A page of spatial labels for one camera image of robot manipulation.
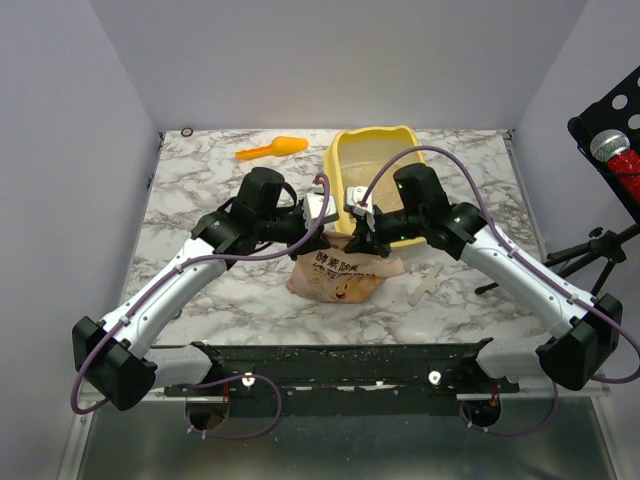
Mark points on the pink cat litter bag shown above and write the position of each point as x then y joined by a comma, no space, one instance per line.
331,275

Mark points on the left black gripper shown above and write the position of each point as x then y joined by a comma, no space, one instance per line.
315,242

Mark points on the yellow litter box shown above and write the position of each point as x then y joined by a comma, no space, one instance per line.
356,156

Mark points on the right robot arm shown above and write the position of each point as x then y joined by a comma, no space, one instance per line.
576,341

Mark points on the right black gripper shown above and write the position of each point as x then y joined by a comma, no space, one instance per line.
362,238

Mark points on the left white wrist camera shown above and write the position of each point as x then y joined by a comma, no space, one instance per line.
319,205

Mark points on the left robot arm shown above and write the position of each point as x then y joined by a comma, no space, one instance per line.
115,355

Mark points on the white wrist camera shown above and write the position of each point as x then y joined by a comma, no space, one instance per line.
319,205
355,204

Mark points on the orange plastic scoop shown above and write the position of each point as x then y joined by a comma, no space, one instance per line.
279,147

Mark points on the red silver microphone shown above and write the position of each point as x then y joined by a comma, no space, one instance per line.
612,148

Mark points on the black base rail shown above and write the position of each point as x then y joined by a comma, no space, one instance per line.
346,380

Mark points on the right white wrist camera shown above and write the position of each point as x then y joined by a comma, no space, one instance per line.
355,204

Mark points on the black music stand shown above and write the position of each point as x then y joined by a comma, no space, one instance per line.
577,203

